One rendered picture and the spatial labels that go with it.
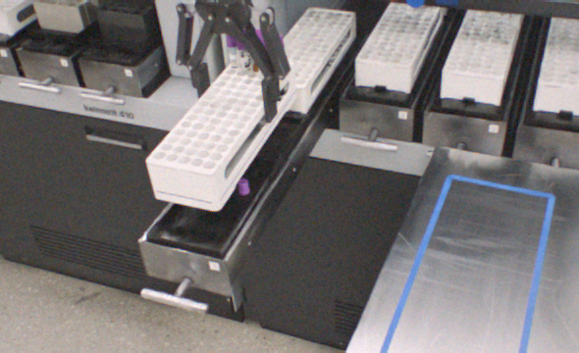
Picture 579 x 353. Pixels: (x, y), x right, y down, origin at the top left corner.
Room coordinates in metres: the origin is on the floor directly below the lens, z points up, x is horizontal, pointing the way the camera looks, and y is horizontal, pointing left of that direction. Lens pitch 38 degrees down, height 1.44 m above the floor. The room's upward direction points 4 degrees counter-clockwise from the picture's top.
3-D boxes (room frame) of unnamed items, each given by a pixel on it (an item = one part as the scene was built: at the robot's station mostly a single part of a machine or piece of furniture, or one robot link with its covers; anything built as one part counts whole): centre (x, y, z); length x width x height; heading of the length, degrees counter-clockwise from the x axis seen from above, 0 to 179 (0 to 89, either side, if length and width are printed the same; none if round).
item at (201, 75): (0.87, 0.13, 0.93); 0.03 x 0.01 x 0.07; 156
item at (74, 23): (1.34, 0.47, 0.85); 0.12 x 0.02 x 0.06; 67
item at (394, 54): (1.15, -0.22, 0.83); 0.30 x 0.10 x 0.06; 156
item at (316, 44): (1.11, -0.04, 0.83); 0.30 x 0.10 x 0.06; 156
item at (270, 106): (0.83, 0.03, 0.93); 0.03 x 0.01 x 0.07; 156
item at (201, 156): (0.82, 0.09, 0.89); 0.30 x 0.10 x 0.06; 156
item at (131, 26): (1.28, 0.33, 0.85); 0.12 x 0.02 x 0.06; 67
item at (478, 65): (1.09, -0.36, 0.83); 0.30 x 0.10 x 0.06; 156
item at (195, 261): (0.95, 0.04, 0.78); 0.73 x 0.14 x 0.09; 156
